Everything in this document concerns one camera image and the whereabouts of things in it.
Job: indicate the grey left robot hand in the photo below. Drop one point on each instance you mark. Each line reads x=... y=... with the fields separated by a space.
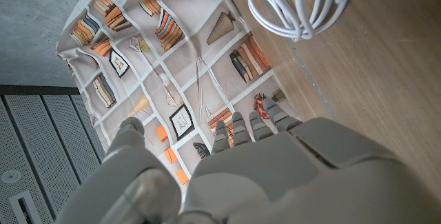
x=268 y=175

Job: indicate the printed bookshelf backdrop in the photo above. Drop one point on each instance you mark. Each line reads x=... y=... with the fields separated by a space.
x=179 y=55

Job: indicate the ceiling slot vent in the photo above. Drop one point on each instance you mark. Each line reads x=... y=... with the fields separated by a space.
x=25 y=208

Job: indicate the round ceiling sensor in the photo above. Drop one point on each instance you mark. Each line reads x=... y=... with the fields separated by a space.
x=10 y=176

